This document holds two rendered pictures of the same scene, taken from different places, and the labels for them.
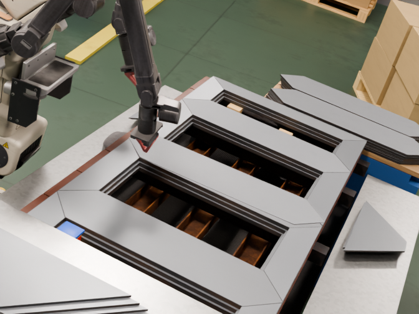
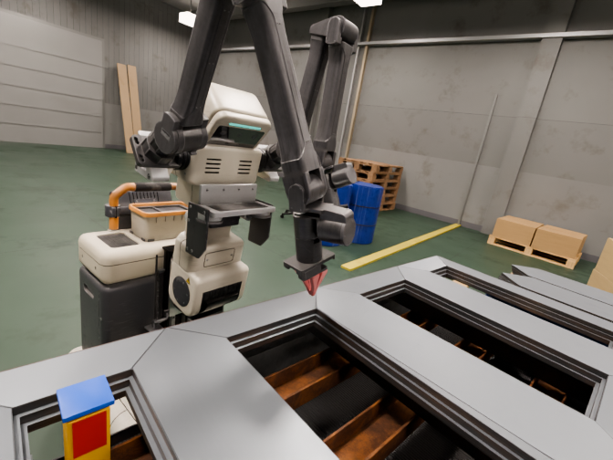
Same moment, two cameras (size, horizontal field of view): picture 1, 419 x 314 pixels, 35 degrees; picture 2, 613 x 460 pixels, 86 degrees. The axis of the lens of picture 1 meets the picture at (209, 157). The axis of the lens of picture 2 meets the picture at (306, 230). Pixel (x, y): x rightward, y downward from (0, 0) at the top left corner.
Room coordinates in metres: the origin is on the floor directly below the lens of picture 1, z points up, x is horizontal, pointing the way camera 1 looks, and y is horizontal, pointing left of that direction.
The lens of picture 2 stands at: (1.25, -0.11, 1.28)
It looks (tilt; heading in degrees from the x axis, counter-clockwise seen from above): 16 degrees down; 30
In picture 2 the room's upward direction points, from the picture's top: 9 degrees clockwise
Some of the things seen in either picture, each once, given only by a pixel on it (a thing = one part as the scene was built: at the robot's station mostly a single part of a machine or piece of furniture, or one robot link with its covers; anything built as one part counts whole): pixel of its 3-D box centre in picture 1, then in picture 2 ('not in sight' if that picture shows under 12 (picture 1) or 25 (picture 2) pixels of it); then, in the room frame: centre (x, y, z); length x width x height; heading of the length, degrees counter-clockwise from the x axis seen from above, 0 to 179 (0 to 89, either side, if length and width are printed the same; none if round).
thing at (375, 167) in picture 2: not in sight; (367, 183); (8.22, 2.61, 0.49); 1.39 x 0.99 x 0.99; 172
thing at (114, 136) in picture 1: (118, 142); not in sight; (2.28, 0.36, 0.69); 0.20 x 0.10 x 0.03; 170
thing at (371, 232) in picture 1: (379, 234); not in sight; (2.07, -0.67, 0.77); 0.45 x 0.20 x 0.04; 165
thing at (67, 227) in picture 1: (68, 233); (85, 401); (1.43, 0.31, 0.88); 0.06 x 0.06 x 0.02; 75
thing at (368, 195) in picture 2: not in sight; (344, 211); (5.28, 1.70, 0.40); 1.09 x 0.67 x 0.80; 170
